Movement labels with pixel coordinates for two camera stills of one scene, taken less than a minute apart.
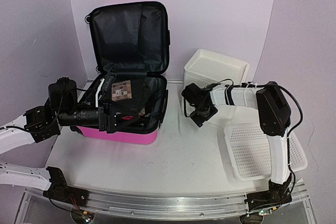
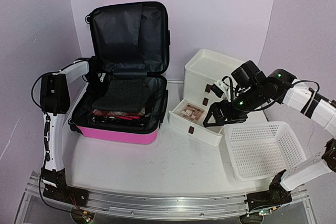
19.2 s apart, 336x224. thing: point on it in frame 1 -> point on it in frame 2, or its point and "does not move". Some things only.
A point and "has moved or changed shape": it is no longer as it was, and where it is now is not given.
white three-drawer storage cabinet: (206, 67) has moved or changed shape
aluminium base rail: (178, 206) does not move
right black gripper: (199, 120) -> (216, 108)
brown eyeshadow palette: (121, 91) -> (191, 112)
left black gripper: (108, 125) -> (105, 84)
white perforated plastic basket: (248, 149) does not move
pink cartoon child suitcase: (129, 48) does not move
